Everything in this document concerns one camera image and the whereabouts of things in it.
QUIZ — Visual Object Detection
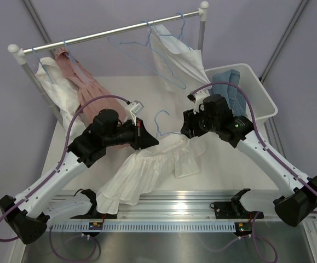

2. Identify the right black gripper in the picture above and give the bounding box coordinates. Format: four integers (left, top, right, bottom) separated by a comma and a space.
181, 104, 220, 139

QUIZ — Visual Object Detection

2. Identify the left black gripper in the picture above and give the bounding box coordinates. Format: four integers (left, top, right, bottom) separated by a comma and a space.
103, 117, 159, 150

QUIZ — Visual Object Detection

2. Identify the white ruffled dress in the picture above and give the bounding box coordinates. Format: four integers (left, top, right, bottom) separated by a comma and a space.
96, 134, 206, 215

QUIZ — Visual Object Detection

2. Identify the blue denim skirt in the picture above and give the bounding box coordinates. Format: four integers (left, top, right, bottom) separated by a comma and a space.
209, 69, 246, 116

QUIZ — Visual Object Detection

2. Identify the blue wire hanger of skirt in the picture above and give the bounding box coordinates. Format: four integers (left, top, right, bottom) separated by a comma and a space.
107, 20, 187, 90

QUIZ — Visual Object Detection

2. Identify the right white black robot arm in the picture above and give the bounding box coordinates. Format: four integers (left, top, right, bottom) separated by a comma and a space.
181, 92, 317, 227

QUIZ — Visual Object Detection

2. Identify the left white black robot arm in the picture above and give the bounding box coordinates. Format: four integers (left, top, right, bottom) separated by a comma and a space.
0, 109, 159, 244

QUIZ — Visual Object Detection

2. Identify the white skirt on right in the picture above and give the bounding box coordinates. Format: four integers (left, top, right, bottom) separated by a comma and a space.
151, 24, 210, 93

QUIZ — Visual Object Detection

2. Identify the white plastic basket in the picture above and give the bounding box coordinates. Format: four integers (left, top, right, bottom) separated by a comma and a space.
205, 63, 278, 126

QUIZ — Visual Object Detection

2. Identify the pink dress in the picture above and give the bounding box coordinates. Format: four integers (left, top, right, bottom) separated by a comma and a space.
55, 47, 126, 126

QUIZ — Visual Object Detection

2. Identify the white garment far left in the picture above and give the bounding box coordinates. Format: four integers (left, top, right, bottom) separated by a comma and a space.
35, 57, 85, 137

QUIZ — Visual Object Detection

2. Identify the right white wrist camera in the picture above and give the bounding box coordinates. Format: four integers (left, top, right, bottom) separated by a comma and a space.
187, 90, 209, 111

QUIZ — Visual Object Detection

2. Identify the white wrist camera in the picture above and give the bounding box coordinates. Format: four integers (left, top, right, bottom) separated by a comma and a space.
125, 100, 144, 125
187, 90, 209, 111

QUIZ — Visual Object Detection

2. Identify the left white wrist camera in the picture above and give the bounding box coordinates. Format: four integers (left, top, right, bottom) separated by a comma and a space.
125, 100, 144, 125

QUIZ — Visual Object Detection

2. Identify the aluminium mounting rail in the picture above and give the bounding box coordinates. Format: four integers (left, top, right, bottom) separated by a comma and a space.
48, 190, 317, 221

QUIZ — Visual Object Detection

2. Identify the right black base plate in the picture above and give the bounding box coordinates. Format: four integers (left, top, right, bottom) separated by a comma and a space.
210, 201, 257, 219

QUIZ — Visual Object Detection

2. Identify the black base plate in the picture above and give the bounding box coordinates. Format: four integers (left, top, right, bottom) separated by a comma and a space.
210, 201, 257, 219
71, 211, 117, 220

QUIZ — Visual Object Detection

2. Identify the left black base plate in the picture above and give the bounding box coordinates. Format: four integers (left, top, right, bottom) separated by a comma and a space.
71, 211, 117, 220

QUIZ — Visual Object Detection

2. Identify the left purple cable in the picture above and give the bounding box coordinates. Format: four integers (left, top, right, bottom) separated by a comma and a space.
0, 94, 130, 260

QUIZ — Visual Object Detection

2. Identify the purple cable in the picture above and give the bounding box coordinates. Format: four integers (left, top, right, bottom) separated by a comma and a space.
0, 94, 130, 260
188, 81, 317, 261

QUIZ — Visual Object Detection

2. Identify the blue wire hanger right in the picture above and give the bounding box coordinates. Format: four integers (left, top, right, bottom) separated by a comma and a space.
161, 12, 192, 50

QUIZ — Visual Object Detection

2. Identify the white slotted cable duct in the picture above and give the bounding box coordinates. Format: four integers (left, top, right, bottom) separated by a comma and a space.
53, 221, 236, 233

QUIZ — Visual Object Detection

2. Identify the blue wire hanger far left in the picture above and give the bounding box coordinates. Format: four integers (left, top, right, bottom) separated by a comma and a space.
31, 46, 54, 84

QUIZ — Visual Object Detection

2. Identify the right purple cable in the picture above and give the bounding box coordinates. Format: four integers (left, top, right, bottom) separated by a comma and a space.
188, 81, 317, 261

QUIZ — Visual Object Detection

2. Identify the blue wire hanger of pink dress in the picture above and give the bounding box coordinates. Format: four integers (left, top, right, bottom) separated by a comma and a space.
62, 39, 89, 84

